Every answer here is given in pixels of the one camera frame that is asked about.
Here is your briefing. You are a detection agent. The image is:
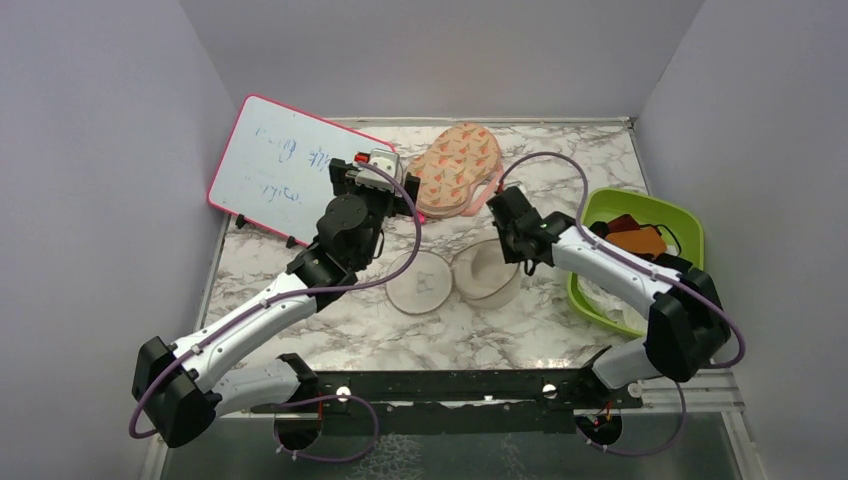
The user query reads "white mesh laundry bag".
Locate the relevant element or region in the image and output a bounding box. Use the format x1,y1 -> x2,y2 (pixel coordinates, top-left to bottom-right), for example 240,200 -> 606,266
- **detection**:
385,236 -> 521,315

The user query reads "black and orange bra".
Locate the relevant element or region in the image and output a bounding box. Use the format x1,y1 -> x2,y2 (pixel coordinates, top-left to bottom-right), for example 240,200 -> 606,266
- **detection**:
605,214 -> 668,260

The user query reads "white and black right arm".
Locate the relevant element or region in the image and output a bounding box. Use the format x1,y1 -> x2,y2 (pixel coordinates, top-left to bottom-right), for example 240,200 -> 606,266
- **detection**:
487,187 -> 730,407

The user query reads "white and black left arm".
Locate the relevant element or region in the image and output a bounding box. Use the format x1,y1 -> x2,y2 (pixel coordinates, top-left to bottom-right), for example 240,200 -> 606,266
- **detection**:
128,150 -> 422,448

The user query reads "orange patterned bra wash bag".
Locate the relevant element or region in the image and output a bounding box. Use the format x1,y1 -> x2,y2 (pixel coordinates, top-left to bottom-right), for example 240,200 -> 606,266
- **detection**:
407,122 -> 504,218

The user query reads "pink framed whiteboard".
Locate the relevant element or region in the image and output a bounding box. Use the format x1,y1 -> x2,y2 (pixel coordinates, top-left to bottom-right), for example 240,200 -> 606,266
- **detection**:
207,94 -> 394,245

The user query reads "green plastic basin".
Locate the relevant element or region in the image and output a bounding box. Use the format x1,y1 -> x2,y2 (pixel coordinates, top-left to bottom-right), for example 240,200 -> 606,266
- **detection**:
566,188 -> 705,338

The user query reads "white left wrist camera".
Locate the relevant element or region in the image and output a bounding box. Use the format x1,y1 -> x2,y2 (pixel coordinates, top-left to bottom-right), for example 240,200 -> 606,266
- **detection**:
354,148 -> 404,192

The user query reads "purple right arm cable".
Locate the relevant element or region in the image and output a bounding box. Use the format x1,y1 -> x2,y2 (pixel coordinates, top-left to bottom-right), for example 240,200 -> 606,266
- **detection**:
496,152 -> 747,370

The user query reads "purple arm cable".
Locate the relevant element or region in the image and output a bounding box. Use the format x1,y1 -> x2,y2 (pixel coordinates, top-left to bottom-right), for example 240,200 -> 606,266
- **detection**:
496,152 -> 747,370
128,162 -> 423,441

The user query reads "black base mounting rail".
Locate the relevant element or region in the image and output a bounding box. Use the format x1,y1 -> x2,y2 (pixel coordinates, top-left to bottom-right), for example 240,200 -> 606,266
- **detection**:
250,368 -> 643,446

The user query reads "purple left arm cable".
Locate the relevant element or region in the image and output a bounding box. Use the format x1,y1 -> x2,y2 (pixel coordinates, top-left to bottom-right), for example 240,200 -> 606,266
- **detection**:
128,162 -> 423,441

